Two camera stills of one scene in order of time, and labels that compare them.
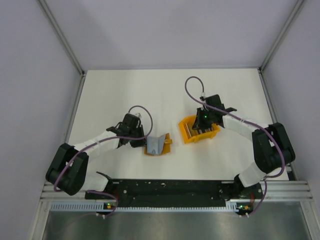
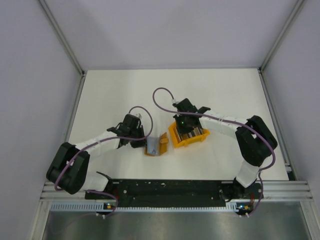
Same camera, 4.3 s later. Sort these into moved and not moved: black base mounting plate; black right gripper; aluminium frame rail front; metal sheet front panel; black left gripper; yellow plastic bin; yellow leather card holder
Moved: black right gripper; yellow leather card holder; yellow plastic bin
Not moved: aluminium frame rail front; metal sheet front panel; black left gripper; black base mounting plate
